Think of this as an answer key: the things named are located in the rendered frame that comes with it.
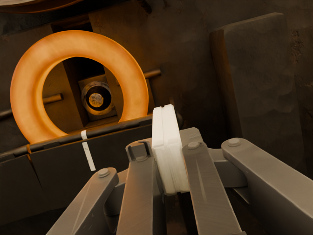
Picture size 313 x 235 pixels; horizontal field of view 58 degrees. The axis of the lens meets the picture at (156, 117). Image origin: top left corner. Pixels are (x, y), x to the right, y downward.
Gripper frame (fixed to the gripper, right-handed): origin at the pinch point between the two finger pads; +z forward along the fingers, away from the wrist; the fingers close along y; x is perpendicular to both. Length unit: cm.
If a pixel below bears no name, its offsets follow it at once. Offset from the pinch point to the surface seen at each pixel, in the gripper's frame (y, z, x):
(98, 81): -10.9, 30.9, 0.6
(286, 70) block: 14.7, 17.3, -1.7
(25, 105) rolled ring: -18.5, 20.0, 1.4
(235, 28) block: 9.7, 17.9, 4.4
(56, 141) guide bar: -15.2, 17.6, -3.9
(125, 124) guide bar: -5.8, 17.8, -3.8
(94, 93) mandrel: -11.6, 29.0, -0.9
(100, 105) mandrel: -11.2, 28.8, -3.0
